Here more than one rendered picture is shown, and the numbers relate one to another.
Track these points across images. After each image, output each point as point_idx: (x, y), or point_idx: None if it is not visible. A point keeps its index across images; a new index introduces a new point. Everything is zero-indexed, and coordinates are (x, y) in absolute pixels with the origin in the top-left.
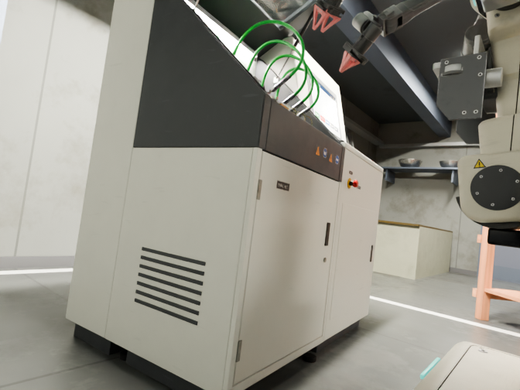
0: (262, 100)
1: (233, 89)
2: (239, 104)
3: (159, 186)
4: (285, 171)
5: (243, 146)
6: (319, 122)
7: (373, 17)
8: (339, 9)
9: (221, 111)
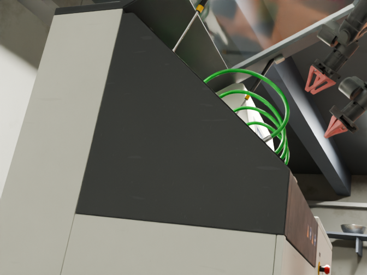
0: (286, 176)
1: (242, 157)
2: (252, 176)
3: (122, 273)
4: (294, 262)
5: (260, 231)
6: None
7: (363, 84)
8: (337, 74)
9: (225, 181)
